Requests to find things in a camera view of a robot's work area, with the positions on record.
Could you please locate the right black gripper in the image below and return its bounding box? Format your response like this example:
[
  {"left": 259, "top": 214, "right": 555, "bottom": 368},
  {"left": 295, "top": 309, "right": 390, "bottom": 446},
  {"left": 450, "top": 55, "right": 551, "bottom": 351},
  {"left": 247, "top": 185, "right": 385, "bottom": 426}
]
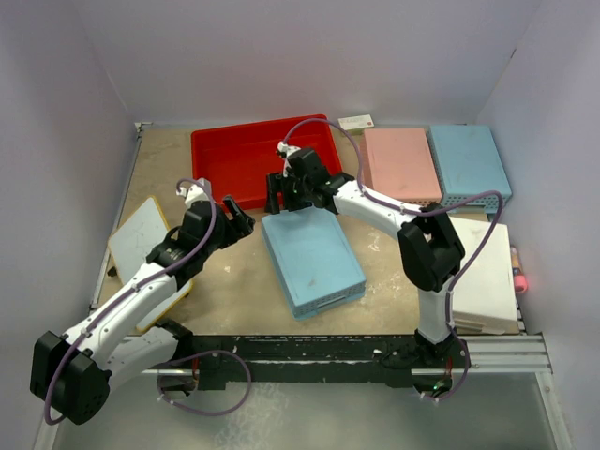
[{"left": 266, "top": 171, "right": 313, "bottom": 215}]

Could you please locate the red plastic tray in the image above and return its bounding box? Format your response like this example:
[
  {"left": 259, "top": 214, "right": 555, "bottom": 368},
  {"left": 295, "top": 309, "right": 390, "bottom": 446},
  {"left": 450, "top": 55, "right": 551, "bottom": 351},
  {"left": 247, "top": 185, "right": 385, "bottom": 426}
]
[{"left": 190, "top": 113, "right": 343, "bottom": 212}]

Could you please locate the pink perforated basket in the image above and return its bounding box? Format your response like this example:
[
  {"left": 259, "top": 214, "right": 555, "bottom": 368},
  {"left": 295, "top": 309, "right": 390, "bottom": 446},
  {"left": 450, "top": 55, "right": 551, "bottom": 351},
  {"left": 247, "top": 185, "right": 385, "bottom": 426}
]
[{"left": 360, "top": 127, "right": 442, "bottom": 206}]

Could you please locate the light blue perforated basket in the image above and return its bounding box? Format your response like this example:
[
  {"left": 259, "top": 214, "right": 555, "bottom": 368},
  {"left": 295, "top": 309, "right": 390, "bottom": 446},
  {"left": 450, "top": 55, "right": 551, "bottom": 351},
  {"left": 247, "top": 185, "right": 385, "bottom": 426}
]
[{"left": 427, "top": 125, "right": 512, "bottom": 206}]

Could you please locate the white perforated basket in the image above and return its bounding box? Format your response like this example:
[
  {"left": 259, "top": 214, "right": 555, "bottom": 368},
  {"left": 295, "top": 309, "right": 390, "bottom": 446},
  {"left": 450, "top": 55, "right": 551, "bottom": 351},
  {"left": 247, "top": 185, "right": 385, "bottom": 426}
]
[{"left": 453, "top": 224, "right": 519, "bottom": 336}]

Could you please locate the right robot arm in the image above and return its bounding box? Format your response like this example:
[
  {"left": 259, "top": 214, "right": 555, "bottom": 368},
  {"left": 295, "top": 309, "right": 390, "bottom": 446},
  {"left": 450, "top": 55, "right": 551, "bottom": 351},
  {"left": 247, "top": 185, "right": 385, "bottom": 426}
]
[{"left": 265, "top": 142, "right": 466, "bottom": 367}]

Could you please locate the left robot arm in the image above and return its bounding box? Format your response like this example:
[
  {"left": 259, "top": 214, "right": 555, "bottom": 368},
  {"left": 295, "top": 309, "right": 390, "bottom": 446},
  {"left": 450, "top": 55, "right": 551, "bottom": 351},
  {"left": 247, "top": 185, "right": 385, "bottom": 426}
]
[{"left": 30, "top": 196, "right": 255, "bottom": 426}]

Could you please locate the small white red box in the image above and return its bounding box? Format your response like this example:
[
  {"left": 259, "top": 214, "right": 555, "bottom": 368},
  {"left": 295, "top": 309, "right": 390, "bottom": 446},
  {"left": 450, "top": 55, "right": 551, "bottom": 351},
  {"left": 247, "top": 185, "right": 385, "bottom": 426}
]
[{"left": 337, "top": 114, "right": 374, "bottom": 133}]

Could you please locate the yellow-rimmed whiteboard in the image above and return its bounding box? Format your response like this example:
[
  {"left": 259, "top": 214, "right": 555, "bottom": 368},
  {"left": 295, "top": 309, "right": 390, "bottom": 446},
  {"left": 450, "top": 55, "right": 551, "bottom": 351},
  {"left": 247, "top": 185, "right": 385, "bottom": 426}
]
[{"left": 108, "top": 196, "right": 193, "bottom": 334}]

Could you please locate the pink marker pen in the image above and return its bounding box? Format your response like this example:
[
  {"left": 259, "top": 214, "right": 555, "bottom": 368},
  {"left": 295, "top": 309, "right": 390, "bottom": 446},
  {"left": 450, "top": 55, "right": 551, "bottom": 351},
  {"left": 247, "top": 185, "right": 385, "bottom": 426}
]
[{"left": 510, "top": 246, "right": 529, "bottom": 293}]

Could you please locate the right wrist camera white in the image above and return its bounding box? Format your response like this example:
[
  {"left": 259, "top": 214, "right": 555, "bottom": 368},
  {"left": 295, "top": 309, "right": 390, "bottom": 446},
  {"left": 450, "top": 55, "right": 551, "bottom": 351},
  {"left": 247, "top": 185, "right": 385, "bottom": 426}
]
[{"left": 277, "top": 141, "right": 300, "bottom": 177}]

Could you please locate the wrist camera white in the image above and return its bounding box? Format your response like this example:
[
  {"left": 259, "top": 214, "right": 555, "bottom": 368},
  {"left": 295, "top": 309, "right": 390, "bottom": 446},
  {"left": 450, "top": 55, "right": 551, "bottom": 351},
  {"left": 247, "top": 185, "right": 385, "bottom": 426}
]
[
  {"left": 176, "top": 178, "right": 212, "bottom": 209},
  {"left": 277, "top": 141, "right": 300, "bottom": 177}
]

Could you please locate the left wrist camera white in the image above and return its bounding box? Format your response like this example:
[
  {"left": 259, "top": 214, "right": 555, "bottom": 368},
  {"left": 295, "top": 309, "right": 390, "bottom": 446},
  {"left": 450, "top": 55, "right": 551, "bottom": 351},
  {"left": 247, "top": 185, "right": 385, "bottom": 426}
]
[{"left": 176, "top": 178, "right": 212, "bottom": 209}]

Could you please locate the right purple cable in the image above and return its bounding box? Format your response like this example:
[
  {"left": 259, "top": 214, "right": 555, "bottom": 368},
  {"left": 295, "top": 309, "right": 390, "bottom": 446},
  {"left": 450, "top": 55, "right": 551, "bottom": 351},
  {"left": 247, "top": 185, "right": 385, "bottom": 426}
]
[{"left": 280, "top": 117, "right": 505, "bottom": 338}]

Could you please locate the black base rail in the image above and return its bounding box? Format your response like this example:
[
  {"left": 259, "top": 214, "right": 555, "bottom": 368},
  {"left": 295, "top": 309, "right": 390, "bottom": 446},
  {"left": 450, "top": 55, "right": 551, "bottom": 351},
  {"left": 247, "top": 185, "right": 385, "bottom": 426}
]
[{"left": 157, "top": 319, "right": 471, "bottom": 397}]

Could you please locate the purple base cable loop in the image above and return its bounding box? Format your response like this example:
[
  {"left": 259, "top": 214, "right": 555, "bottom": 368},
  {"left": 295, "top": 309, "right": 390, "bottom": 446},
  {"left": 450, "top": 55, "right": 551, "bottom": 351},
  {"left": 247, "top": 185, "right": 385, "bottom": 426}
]
[{"left": 157, "top": 347, "right": 254, "bottom": 416}]

